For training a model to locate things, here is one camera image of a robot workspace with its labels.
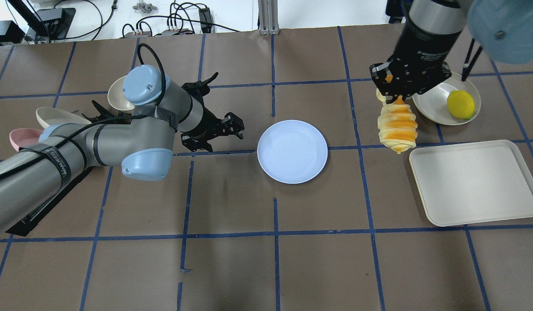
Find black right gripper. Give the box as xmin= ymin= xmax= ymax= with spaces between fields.
xmin=369 ymin=52 xmax=452 ymax=104

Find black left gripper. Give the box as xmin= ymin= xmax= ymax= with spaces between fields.
xmin=181 ymin=108 xmax=245 ymax=153

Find striped bread loaf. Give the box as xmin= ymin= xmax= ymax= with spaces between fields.
xmin=376 ymin=90 xmax=418 ymax=154

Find blue plate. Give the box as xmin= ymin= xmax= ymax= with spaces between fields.
xmin=257 ymin=120 xmax=328 ymax=184

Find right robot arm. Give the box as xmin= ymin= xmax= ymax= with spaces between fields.
xmin=369 ymin=0 xmax=533 ymax=104

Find cream lemon plate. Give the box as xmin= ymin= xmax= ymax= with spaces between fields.
xmin=412 ymin=72 xmax=482 ymax=126

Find pink plate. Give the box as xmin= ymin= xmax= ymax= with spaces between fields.
xmin=9 ymin=128 xmax=44 ymax=152

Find black plate rack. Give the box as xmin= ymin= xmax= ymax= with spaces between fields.
xmin=0 ymin=101 xmax=132 ymax=236

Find yellow lemon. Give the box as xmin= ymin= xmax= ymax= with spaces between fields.
xmin=446 ymin=90 xmax=476 ymax=120

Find cream bowl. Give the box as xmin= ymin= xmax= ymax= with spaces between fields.
xmin=107 ymin=76 xmax=135 ymax=114

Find grey usb hub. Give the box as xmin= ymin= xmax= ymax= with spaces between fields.
xmin=121 ymin=29 xmax=195 ymax=38

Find black power adapter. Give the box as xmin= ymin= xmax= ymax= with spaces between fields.
xmin=199 ymin=7 xmax=213 ymax=34

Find white rectangular tray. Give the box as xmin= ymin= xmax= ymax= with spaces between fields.
xmin=409 ymin=140 xmax=533 ymax=227

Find grey metal fitting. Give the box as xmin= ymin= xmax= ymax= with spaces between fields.
xmin=133 ymin=0 xmax=158 ymax=14

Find black device on stand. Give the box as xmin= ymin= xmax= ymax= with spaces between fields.
xmin=0 ymin=0 xmax=76 ymax=47

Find aluminium frame post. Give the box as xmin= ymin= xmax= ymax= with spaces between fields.
xmin=258 ymin=0 xmax=280 ymax=35

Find black cables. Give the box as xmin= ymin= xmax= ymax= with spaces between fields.
xmin=51 ymin=0 xmax=241 ymax=40

